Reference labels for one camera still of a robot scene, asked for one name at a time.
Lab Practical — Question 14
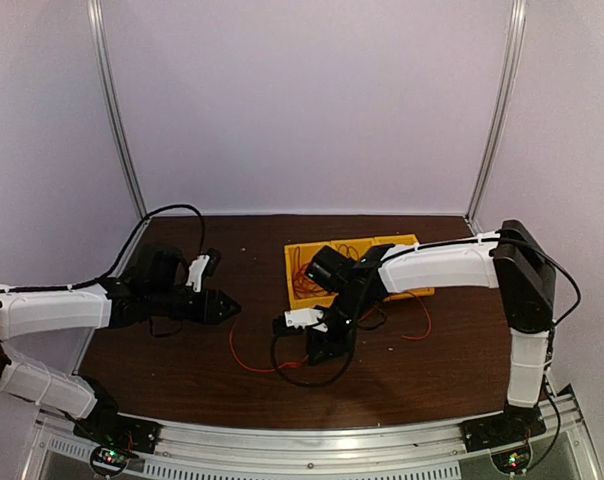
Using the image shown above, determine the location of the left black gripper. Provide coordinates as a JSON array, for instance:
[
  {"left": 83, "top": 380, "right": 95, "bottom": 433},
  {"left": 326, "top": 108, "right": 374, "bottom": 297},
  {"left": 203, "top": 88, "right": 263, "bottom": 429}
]
[{"left": 148, "top": 285, "right": 241, "bottom": 324}]

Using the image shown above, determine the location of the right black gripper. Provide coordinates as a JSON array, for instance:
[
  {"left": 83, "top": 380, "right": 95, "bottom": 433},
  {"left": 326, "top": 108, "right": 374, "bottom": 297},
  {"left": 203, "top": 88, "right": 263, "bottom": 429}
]
[{"left": 307, "top": 290, "right": 373, "bottom": 365}]

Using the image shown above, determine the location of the red cable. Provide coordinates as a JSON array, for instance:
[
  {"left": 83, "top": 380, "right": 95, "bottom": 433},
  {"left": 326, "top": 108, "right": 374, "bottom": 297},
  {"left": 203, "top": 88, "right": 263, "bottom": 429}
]
[
  {"left": 289, "top": 244, "right": 333, "bottom": 299},
  {"left": 229, "top": 299, "right": 433, "bottom": 374}
]

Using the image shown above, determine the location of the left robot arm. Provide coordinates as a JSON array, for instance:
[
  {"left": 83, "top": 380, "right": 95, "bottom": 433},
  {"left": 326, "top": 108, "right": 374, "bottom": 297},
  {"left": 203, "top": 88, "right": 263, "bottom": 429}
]
[{"left": 0, "top": 244, "right": 241, "bottom": 444}]

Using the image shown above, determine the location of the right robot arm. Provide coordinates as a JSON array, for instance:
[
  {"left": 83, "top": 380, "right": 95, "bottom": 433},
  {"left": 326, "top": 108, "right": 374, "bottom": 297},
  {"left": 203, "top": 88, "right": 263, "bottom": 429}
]
[{"left": 286, "top": 220, "right": 556, "bottom": 442}]

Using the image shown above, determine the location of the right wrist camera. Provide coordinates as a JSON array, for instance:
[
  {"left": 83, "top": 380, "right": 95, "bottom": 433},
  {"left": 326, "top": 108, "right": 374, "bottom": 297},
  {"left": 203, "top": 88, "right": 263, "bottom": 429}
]
[{"left": 272, "top": 308, "right": 328, "bottom": 334}]

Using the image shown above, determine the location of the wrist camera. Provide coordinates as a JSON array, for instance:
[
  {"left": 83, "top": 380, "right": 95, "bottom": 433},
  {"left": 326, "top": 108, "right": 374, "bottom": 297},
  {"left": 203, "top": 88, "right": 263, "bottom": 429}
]
[
  {"left": 272, "top": 308, "right": 328, "bottom": 334},
  {"left": 185, "top": 248, "right": 222, "bottom": 293}
]

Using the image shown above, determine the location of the right black camera cable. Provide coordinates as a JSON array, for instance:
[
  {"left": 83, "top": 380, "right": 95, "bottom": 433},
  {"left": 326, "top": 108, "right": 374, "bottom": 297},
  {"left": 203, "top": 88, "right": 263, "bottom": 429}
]
[{"left": 269, "top": 299, "right": 388, "bottom": 389}]

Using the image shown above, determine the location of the black camera cable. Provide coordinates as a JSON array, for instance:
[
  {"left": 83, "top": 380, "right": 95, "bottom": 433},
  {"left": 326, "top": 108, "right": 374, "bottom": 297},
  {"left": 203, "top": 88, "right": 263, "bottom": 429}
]
[
  {"left": 269, "top": 299, "right": 388, "bottom": 389},
  {"left": 1, "top": 203, "right": 206, "bottom": 296}
]

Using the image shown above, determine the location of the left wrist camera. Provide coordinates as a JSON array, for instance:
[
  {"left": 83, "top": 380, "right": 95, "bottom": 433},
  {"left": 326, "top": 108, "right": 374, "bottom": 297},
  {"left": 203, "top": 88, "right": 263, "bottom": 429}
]
[{"left": 185, "top": 248, "right": 222, "bottom": 293}]

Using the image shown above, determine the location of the left black camera cable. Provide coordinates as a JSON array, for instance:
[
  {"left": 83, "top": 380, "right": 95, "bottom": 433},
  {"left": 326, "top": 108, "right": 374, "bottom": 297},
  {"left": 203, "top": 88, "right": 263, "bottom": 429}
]
[{"left": 1, "top": 203, "right": 206, "bottom": 296}]

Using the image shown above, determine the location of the front aluminium rail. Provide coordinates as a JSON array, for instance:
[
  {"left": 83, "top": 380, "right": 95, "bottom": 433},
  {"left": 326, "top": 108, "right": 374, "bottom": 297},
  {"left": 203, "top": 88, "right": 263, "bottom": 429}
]
[{"left": 17, "top": 394, "right": 604, "bottom": 479}]

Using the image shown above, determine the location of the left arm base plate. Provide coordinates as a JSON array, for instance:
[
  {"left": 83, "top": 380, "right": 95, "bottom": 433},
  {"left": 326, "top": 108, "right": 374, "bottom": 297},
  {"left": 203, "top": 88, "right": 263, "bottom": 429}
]
[{"left": 73, "top": 415, "right": 161, "bottom": 454}]

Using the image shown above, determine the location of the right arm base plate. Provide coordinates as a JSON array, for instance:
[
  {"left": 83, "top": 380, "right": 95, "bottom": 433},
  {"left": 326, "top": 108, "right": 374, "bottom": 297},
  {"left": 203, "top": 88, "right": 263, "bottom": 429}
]
[{"left": 460, "top": 413, "right": 547, "bottom": 452}]

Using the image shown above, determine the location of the right aluminium frame post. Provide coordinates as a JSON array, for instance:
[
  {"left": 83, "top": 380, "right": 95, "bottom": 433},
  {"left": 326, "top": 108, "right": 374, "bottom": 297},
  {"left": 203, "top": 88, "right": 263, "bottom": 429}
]
[{"left": 464, "top": 0, "right": 527, "bottom": 231}]

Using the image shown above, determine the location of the aluminium frame post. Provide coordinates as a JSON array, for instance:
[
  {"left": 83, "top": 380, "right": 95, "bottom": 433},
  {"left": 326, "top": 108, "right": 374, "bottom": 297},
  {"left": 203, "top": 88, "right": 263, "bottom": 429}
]
[
  {"left": 464, "top": 0, "right": 527, "bottom": 231},
  {"left": 86, "top": 0, "right": 147, "bottom": 219}
]

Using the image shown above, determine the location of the left aluminium frame post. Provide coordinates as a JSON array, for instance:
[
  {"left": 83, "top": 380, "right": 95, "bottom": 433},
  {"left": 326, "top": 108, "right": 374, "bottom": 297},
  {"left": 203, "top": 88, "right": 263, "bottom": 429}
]
[{"left": 86, "top": 0, "right": 147, "bottom": 219}]

